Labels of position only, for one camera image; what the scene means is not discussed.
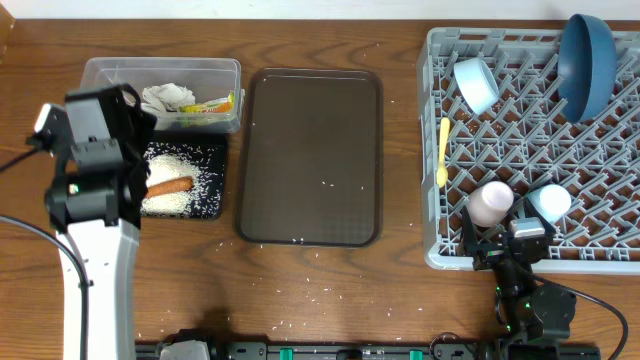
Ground black rectangular tray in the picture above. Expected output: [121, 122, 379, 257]
[134, 130, 230, 222]

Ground clear plastic bin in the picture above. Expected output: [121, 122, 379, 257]
[80, 57, 244, 134]

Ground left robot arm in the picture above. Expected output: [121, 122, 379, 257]
[27, 83, 156, 359]

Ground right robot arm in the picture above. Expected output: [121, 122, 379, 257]
[461, 200, 576, 359]

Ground light blue bowl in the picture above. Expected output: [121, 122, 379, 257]
[454, 58, 499, 115]

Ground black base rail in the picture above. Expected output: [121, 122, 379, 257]
[135, 329, 601, 360]

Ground orange carrot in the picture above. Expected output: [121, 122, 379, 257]
[146, 176, 194, 198]

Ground brown serving tray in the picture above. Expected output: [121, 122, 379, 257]
[234, 68, 384, 248]

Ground yellow green snack wrapper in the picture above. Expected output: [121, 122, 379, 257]
[179, 91, 235, 114]

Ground white tissue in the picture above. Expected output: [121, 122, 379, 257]
[141, 83, 196, 114]

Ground dark blue plate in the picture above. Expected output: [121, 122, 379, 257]
[557, 14, 617, 123]

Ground grey dishwasher rack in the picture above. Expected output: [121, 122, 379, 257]
[416, 27, 639, 275]

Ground yellow plastic spoon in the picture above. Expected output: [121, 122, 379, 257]
[436, 117, 451, 188]

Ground white rice pile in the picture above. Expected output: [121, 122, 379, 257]
[140, 144, 222, 217]

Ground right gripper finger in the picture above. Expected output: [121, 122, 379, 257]
[461, 206, 479, 257]
[522, 197, 556, 238]

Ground light blue cup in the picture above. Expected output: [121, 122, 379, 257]
[526, 184, 572, 224]

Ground pink cup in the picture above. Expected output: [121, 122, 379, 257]
[466, 181, 514, 228]

